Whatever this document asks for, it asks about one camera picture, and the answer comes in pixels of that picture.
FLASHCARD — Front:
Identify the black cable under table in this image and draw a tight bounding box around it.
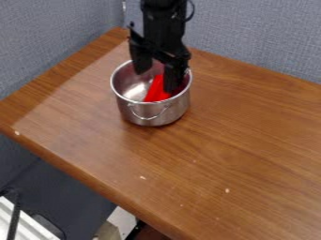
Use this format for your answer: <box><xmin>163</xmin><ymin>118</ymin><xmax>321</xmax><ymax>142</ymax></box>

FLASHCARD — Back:
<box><xmin>0</xmin><ymin>187</ymin><xmax>23</xmax><ymax>240</ymax></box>

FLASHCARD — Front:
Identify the metal pot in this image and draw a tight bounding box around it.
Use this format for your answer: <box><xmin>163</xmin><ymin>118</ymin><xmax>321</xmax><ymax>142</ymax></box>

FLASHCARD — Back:
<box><xmin>110</xmin><ymin>61</ymin><xmax>193</xmax><ymax>127</ymax></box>

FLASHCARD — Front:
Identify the white object under table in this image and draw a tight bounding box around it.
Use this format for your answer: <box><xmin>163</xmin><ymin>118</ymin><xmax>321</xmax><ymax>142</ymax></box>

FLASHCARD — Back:
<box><xmin>92</xmin><ymin>207</ymin><xmax>138</xmax><ymax>240</ymax></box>

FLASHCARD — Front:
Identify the red block object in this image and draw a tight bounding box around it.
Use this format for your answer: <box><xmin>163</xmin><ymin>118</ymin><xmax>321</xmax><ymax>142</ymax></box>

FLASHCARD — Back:
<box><xmin>144</xmin><ymin>74</ymin><xmax>171</xmax><ymax>102</ymax></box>

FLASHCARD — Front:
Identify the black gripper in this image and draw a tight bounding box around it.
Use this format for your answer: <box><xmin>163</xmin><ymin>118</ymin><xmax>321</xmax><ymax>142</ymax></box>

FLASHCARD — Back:
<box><xmin>130</xmin><ymin>0</ymin><xmax>193</xmax><ymax>94</ymax></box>

